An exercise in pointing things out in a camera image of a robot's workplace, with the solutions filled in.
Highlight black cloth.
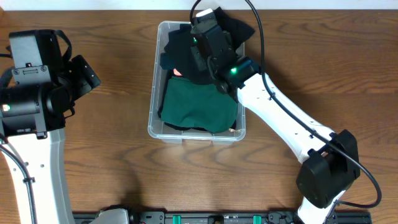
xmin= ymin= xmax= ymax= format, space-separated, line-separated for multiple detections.
xmin=164 ymin=7 xmax=255 ymax=85

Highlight black mounting rail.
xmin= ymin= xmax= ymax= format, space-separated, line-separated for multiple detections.
xmin=132 ymin=211 xmax=373 ymax=224

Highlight green garment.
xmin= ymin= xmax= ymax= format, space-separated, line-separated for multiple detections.
xmin=160 ymin=75 xmax=239 ymax=134

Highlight pink garment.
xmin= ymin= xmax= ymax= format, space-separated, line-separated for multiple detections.
xmin=173 ymin=68 xmax=182 ymax=77

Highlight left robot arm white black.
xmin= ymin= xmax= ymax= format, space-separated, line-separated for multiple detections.
xmin=1 ymin=29 xmax=129 ymax=223

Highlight clear plastic storage bin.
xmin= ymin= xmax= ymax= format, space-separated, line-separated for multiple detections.
xmin=147 ymin=21 xmax=246 ymax=144

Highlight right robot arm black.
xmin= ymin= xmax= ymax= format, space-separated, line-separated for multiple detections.
xmin=190 ymin=9 xmax=361 ymax=223

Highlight dark teal garment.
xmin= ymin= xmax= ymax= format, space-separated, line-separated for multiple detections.
xmin=160 ymin=53 xmax=175 ymax=70

